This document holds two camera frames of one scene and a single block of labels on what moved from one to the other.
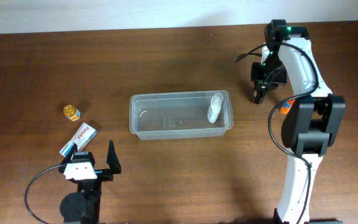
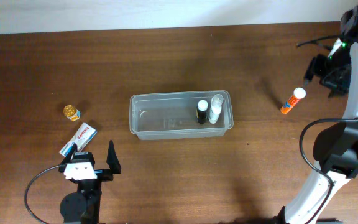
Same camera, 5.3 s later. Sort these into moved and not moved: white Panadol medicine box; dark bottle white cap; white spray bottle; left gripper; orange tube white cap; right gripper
Moved: right gripper; dark bottle white cap
Not moved: orange tube white cap; left gripper; white spray bottle; white Panadol medicine box
